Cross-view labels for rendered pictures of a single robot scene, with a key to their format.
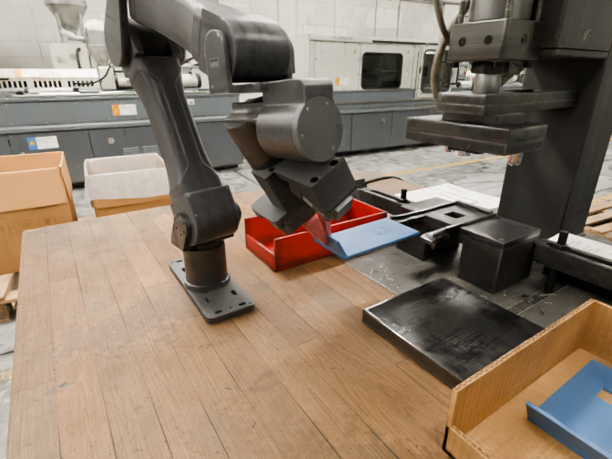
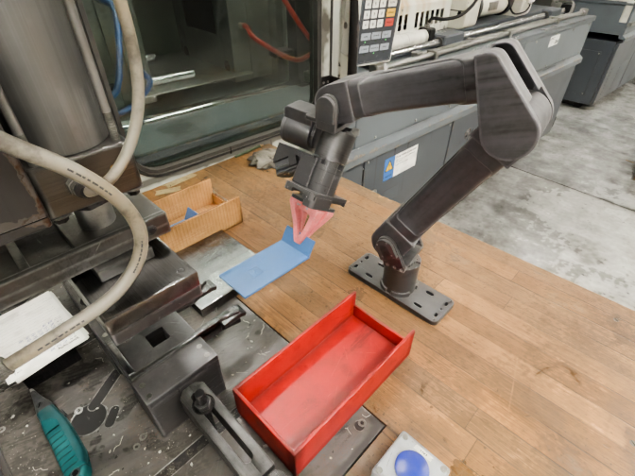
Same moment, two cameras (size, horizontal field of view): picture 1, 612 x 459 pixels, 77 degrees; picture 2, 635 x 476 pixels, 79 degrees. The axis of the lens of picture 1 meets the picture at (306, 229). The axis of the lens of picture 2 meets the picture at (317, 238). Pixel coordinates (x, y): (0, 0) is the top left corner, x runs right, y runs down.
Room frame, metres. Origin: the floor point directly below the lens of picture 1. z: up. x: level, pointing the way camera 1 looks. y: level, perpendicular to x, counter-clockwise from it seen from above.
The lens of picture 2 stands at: (1.00, -0.11, 1.43)
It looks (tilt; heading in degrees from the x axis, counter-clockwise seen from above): 38 degrees down; 167
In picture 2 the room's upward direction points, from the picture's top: straight up
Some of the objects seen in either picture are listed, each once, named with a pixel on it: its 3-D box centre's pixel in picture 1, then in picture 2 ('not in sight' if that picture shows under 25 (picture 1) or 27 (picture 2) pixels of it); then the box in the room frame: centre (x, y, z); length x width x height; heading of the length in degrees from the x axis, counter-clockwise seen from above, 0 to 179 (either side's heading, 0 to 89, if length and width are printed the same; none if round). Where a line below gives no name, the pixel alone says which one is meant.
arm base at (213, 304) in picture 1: (205, 263); (401, 272); (0.52, 0.15, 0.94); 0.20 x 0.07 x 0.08; 33
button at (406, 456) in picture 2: not in sight; (411, 469); (0.84, 0.04, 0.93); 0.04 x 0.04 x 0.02
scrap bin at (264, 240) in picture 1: (317, 229); (329, 369); (0.69, -0.02, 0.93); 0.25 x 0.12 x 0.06; 123
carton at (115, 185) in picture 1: (134, 197); not in sight; (2.60, 1.21, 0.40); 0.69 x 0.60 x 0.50; 29
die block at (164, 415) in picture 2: (461, 241); (155, 353); (0.61, -0.27, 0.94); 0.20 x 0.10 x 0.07; 33
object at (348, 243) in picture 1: (364, 229); (268, 258); (0.51, -0.08, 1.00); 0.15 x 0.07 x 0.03; 123
